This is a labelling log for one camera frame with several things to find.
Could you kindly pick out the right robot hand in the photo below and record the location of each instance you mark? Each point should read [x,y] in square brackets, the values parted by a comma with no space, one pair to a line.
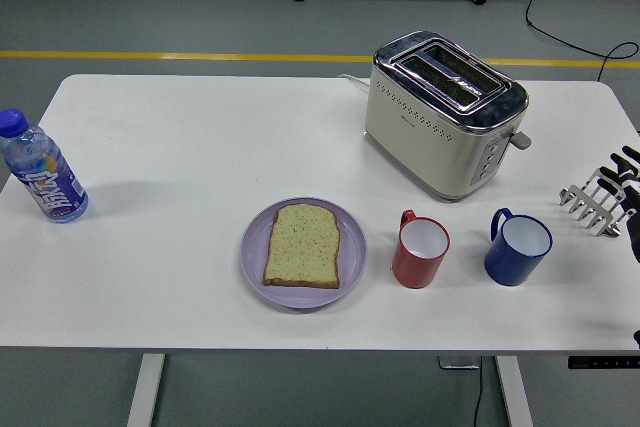
[634,187]

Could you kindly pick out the black desk control panel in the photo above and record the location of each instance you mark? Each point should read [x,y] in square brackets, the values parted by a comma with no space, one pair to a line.
[600,363]

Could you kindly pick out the yellow floor tape line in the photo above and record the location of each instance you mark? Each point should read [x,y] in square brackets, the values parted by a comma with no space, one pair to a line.
[150,54]

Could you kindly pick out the plastic bottle with blue cap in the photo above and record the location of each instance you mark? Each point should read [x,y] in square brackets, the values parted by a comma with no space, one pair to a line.
[50,187]

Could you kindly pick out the cream and chrome toaster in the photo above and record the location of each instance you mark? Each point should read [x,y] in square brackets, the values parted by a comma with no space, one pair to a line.
[425,147]

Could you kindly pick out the slice of toast bread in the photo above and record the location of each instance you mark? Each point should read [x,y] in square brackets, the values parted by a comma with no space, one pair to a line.
[300,247]

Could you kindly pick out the purple round plate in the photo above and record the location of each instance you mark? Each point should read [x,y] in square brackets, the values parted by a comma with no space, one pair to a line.
[255,247]

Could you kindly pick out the metal toast rack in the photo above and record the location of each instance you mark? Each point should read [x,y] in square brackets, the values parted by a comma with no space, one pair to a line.
[606,227]

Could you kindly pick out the red enamel cup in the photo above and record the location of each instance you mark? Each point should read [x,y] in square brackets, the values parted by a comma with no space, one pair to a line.
[415,272]

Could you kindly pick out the blue enamel cup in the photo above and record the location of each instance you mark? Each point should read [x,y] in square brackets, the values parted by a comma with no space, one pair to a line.
[510,267]

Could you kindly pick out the grey box under table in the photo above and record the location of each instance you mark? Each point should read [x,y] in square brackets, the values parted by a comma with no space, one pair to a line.
[457,363]

